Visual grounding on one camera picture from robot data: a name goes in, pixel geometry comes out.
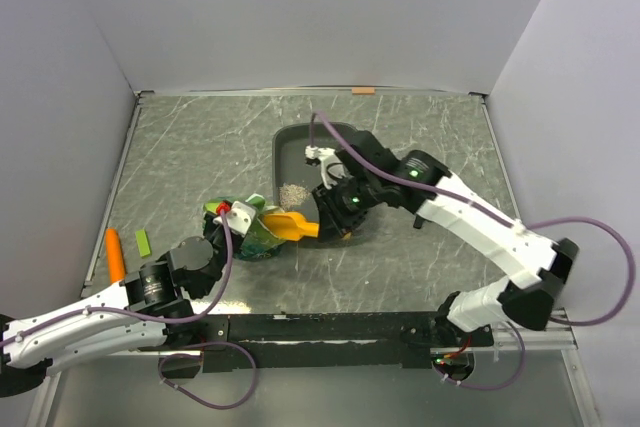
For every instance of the yellow plastic scoop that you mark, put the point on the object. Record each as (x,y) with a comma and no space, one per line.
(290,226)

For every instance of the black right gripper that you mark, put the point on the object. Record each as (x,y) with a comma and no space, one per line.
(334,223)

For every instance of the black bag clip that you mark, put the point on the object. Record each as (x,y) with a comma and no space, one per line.
(418,222)

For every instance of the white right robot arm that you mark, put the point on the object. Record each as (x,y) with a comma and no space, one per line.
(535,268)

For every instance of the beige litter granules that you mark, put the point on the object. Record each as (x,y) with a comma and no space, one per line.
(292,195)

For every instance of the green litter bag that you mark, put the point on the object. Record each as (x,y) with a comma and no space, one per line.
(259,243)

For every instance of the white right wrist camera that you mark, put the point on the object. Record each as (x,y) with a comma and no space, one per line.
(332,170)

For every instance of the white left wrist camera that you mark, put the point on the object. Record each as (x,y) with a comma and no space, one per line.
(239,216)

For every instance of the orange toy carrot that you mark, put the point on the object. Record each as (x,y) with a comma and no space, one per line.
(114,255)

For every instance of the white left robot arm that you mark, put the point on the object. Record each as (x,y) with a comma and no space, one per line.
(161,304)

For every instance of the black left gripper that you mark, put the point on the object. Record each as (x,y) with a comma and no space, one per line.
(209,223)

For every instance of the green plastic block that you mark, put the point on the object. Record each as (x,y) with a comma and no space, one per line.
(143,243)

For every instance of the grey litter tray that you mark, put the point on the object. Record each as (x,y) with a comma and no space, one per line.
(295,157)

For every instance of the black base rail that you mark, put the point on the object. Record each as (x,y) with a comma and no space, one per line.
(405,339)

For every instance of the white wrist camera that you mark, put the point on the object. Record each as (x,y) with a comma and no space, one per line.
(239,216)
(332,170)

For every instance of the orange tape piece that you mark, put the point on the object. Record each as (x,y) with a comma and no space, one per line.
(363,91)

